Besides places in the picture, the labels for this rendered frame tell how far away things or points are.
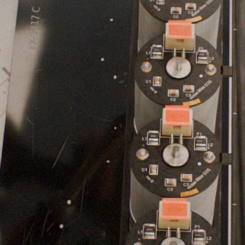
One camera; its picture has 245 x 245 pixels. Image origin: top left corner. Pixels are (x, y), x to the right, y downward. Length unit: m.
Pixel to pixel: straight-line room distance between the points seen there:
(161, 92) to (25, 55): 0.08
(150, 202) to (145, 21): 0.06
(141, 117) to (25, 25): 0.08
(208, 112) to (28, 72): 0.08
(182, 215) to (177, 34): 0.06
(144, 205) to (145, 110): 0.03
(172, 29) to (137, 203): 0.05
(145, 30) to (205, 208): 0.06
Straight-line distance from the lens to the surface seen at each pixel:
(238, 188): 0.34
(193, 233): 0.33
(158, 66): 0.36
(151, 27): 0.37
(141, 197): 0.35
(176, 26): 0.36
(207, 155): 0.34
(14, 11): 0.45
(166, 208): 0.33
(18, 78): 0.42
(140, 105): 0.36
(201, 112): 0.36
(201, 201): 0.35
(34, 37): 0.43
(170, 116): 0.34
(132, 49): 0.41
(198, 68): 0.36
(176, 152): 0.34
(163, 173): 0.34
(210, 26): 0.38
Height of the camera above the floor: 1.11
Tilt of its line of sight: 60 degrees down
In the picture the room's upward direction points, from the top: straight up
